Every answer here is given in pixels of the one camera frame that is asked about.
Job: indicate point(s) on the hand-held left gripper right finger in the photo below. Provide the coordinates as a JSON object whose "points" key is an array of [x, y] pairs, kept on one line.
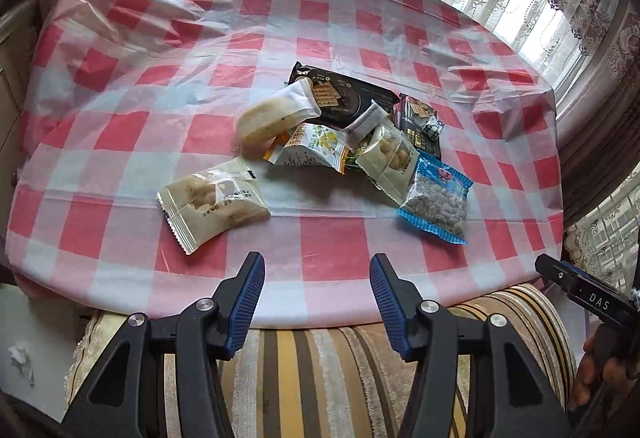
{"points": [[387, 298]]}

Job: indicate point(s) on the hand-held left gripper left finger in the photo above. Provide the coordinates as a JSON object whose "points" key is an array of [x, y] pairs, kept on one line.
{"points": [[245, 298]]}

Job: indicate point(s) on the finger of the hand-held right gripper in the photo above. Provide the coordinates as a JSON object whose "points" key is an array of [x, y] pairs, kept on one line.
{"points": [[555, 272]]}

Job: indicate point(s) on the large black cracker packet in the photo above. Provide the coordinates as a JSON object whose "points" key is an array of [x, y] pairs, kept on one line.
{"points": [[355, 95]]}

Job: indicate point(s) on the person's right hand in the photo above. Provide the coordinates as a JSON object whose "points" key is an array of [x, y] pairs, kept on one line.
{"points": [[582, 388]]}

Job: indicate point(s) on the cream pastry packet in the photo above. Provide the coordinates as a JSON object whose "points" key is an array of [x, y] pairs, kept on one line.
{"points": [[387, 157], [210, 203]]}

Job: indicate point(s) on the striped sofa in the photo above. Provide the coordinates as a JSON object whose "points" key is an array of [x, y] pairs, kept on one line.
{"points": [[320, 383]]}

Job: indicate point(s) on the blue peanut packet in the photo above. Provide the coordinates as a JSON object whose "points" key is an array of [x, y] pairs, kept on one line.
{"points": [[437, 200]]}

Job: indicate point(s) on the green white snack packet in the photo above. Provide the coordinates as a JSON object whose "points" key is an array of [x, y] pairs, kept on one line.
{"points": [[364, 146]]}

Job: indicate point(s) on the orange green snack packet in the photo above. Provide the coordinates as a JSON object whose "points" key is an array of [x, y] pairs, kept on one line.
{"points": [[310, 145]]}

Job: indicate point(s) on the small grey translucent packet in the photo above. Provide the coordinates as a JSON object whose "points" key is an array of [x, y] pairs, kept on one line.
{"points": [[365, 125]]}

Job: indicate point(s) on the white pastry packet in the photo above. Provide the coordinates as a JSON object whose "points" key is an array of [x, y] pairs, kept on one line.
{"points": [[270, 117]]}

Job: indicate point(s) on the brown patterned drape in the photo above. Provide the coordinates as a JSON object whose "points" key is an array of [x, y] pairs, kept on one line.
{"points": [[605, 82]]}

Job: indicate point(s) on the crumpled white tissue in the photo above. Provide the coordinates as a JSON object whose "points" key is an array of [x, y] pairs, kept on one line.
{"points": [[21, 360]]}

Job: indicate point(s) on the red white checked tablecloth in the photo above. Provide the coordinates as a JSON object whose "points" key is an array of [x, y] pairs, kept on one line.
{"points": [[150, 67]]}

